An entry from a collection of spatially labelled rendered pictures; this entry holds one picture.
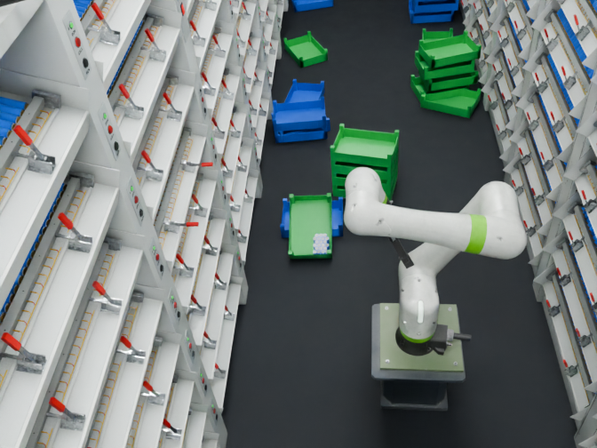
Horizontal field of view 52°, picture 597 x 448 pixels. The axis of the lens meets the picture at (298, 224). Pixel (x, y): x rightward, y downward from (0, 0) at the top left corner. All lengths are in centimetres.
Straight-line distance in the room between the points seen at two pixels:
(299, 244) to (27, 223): 202
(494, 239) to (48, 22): 127
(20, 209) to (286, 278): 192
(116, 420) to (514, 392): 159
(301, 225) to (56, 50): 195
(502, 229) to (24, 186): 128
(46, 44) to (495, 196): 133
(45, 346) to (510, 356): 194
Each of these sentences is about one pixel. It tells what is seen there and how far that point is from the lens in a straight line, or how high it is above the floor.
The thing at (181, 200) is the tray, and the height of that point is 94.
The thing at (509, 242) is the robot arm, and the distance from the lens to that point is 186.
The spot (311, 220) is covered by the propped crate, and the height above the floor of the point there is 9.
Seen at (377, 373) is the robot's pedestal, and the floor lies 28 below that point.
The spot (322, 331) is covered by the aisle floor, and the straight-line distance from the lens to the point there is 267.
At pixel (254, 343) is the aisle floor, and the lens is 267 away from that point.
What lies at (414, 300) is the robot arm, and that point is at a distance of 208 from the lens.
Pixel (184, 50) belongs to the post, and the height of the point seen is 126.
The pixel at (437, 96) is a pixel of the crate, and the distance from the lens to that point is 389.
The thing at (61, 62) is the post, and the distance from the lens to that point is 123.
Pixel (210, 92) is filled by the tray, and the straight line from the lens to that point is 233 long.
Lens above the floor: 218
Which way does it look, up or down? 45 degrees down
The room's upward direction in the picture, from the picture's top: 7 degrees counter-clockwise
